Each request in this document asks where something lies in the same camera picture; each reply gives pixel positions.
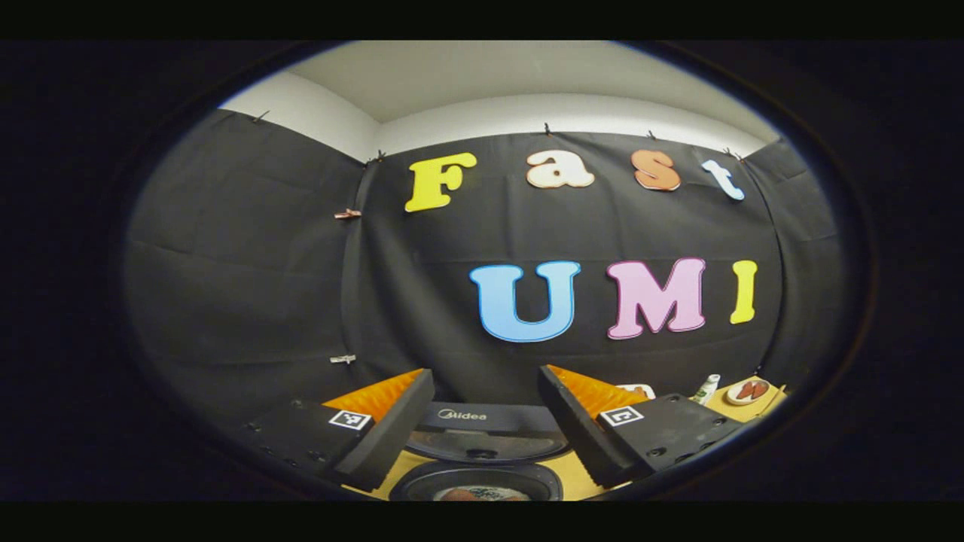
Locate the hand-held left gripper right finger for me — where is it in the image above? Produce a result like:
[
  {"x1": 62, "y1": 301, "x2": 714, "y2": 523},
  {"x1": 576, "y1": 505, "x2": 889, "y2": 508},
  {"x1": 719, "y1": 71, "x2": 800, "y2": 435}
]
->
[{"x1": 537, "y1": 364, "x2": 746, "y2": 490}]

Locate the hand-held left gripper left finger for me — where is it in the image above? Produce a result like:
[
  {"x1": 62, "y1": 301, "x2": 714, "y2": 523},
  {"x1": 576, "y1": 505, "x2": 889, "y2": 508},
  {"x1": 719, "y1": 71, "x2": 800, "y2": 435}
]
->
[{"x1": 241, "y1": 367, "x2": 436, "y2": 494}]

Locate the dark blue rice cooker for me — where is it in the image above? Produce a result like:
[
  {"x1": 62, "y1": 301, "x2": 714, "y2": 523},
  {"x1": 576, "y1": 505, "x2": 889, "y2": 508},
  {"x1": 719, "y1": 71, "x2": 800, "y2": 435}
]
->
[{"x1": 388, "y1": 401, "x2": 573, "y2": 502}]

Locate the white round plate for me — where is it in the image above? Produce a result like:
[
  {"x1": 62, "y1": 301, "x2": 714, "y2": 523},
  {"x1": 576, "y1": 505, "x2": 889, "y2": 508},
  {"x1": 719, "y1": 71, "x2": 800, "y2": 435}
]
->
[{"x1": 725, "y1": 379, "x2": 771, "y2": 406}]

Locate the black backdrop cloth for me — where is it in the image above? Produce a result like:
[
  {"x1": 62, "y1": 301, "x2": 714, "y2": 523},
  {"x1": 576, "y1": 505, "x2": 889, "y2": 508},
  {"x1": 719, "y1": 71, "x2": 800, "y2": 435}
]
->
[{"x1": 124, "y1": 109, "x2": 843, "y2": 422}]

